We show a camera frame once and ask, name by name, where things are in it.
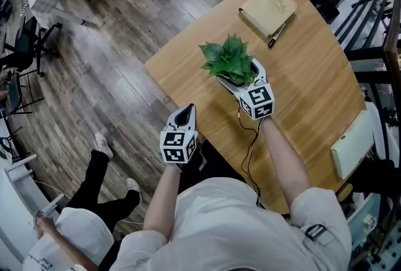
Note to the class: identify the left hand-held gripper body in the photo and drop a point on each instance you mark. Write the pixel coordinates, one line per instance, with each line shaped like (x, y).
(178, 147)

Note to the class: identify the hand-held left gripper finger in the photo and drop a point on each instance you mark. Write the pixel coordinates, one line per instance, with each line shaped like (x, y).
(171, 118)
(193, 119)

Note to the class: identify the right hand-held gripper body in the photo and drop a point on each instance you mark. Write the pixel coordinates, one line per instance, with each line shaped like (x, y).
(258, 102)

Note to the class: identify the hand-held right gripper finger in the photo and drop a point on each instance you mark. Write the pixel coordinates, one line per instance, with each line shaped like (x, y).
(262, 71)
(227, 85)

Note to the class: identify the green plant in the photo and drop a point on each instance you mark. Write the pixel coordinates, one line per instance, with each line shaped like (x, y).
(228, 60)

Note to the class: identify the person's left forearm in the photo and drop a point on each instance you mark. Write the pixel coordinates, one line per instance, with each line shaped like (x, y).
(163, 201)

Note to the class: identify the person's right forearm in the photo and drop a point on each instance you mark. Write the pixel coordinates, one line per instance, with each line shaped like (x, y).
(286, 163)

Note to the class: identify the black pen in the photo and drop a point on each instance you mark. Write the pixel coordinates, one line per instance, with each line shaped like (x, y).
(276, 35)

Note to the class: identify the person's black trousers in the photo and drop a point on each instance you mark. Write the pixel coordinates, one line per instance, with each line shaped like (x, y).
(216, 166)

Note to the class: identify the wooden table with white legs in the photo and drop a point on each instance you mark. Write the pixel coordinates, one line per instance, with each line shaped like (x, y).
(307, 75)

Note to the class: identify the beige book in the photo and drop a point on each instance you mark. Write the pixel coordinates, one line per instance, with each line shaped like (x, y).
(269, 7)

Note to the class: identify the person's white shirt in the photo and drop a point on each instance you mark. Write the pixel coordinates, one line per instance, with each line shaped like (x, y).
(235, 232)

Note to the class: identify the pale green flat box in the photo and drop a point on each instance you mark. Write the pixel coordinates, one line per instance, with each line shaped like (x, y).
(352, 147)

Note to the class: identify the yellow lidded container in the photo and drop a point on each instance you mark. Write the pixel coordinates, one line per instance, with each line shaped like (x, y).
(345, 193)

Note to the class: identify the black metal railing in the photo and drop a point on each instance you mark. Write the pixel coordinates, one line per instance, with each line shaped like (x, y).
(391, 28)

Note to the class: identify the light blue table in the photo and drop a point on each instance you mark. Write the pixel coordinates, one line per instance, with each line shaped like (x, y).
(363, 207)

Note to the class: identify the small white flower pot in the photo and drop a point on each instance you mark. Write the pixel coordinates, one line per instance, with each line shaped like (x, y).
(370, 223)

